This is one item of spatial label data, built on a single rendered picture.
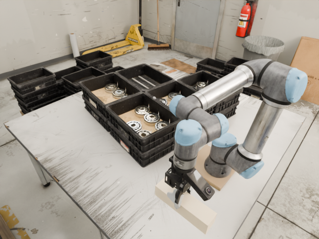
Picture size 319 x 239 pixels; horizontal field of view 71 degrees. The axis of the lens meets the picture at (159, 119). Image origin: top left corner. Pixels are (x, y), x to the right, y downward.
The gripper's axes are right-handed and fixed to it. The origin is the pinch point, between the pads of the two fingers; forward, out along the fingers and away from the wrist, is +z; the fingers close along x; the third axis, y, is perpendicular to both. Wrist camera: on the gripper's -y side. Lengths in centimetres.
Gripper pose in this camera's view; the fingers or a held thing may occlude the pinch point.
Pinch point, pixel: (183, 201)
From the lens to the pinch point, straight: 90.3
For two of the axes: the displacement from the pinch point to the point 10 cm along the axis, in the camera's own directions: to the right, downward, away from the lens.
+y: -7.5, -4.1, 5.2
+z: -0.2, 8.0, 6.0
